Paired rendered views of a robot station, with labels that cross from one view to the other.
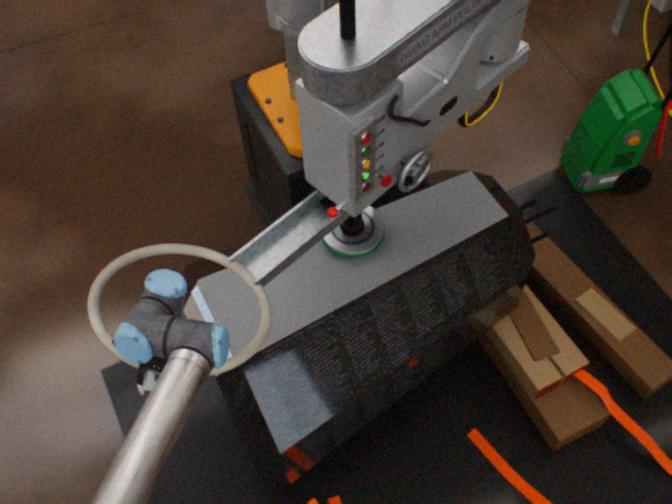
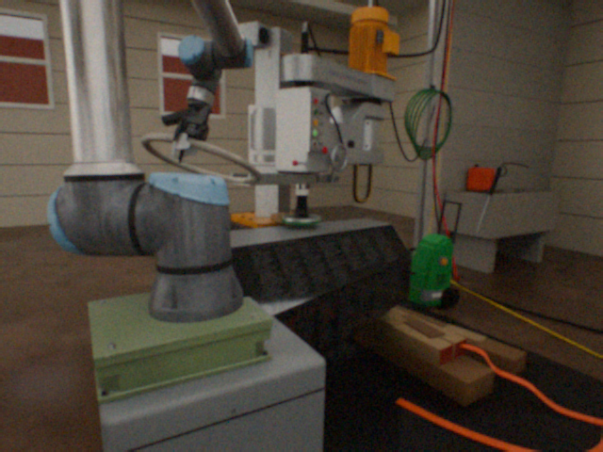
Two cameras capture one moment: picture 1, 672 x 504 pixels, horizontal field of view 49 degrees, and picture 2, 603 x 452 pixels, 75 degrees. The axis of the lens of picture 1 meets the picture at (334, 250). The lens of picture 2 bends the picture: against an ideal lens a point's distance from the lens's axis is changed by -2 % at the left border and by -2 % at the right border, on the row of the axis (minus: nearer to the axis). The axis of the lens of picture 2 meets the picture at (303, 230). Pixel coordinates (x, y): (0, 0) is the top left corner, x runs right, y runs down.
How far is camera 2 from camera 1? 184 cm
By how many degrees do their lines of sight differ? 46
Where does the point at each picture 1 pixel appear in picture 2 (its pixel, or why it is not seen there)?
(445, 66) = (348, 119)
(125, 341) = (187, 40)
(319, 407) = (287, 295)
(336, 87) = (301, 66)
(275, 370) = (255, 261)
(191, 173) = not seen: hidden behind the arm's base
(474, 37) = (359, 109)
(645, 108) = (444, 242)
